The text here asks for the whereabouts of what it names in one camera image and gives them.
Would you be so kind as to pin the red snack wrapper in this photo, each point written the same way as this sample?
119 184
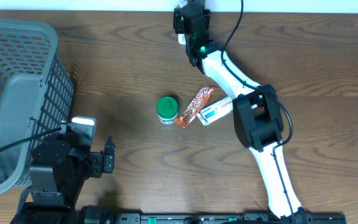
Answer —
196 105

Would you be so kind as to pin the white barcode scanner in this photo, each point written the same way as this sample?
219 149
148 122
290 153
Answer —
181 39

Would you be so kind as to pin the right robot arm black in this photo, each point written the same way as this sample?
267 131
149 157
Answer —
258 114

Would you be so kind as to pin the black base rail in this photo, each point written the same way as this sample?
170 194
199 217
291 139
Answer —
228 218

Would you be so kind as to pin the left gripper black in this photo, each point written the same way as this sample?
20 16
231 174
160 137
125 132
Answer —
96 166

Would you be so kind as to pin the green lid jar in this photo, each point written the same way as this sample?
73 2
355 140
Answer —
167 110

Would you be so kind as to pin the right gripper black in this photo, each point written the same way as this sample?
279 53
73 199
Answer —
177 18

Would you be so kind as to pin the white Panadol box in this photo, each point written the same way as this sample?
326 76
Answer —
215 111

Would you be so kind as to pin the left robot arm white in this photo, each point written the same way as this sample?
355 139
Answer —
60 166

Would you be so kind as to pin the grey plastic basket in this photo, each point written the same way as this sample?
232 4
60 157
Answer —
36 94

